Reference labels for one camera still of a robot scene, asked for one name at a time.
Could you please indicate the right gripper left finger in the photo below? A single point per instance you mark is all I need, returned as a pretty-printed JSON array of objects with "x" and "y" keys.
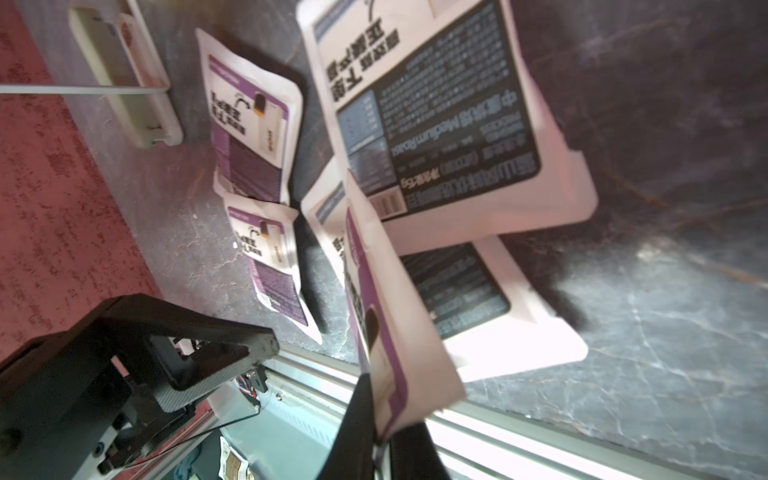
[{"x": 89, "y": 402}]

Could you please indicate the grey coffee bag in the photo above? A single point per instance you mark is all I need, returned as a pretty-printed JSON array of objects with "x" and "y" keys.
[
  {"x": 489, "y": 317},
  {"x": 430, "y": 106}
]

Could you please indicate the purple coffee bag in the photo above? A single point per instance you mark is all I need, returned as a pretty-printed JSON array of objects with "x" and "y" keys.
[
  {"x": 255, "y": 122},
  {"x": 411, "y": 373},
  {"x": 265, "y": 233}
]

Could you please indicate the wooden two-tier shelf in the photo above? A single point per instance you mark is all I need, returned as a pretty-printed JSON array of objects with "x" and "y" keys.
[{"x": 120, "y": 54}]

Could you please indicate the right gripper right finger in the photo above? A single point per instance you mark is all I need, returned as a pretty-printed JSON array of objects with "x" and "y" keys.
[{"x": 357, "y": 452}]

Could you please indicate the aluminium rail frame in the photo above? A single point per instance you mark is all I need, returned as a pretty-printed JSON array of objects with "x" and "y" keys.
[{"x": 302, "y": 412}]

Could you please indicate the beige eraser case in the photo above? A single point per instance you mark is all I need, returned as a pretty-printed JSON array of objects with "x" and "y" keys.
[{"x": 147, "y": 120}]

